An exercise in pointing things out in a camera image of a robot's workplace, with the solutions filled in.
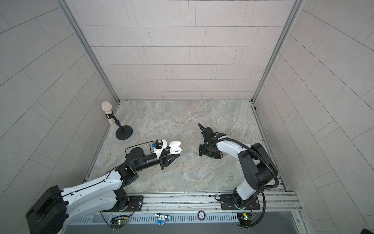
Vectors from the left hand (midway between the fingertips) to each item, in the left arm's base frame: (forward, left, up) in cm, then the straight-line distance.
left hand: (179, 153), depth 70 cm
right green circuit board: (-25, -32, -17) cm, 44 cm away
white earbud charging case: (+1, +2, +4) cm, 4 cm away
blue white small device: (-25, +7, -15) cm, 30 cm away
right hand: (+8, -15, -19) cm, 25 cm away
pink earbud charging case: (-5, -20, +11) cm, 24 cm away
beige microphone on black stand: (+21, +40, -17) cm, 48 cm away
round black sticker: (-23, -11, -17) cm, 31 cm away
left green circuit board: (-27, +26, -17) cm, 41 cm away
